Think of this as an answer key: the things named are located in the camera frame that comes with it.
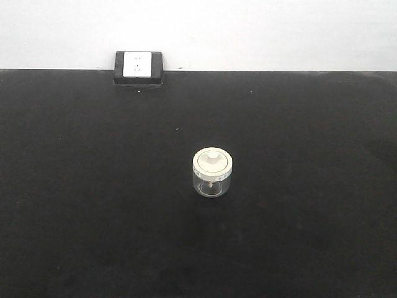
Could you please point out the glass jar with white lid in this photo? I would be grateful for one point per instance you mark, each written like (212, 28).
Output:
(211, 172)

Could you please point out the black benchtop power socket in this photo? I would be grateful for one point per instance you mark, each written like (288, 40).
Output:
(136, 68)

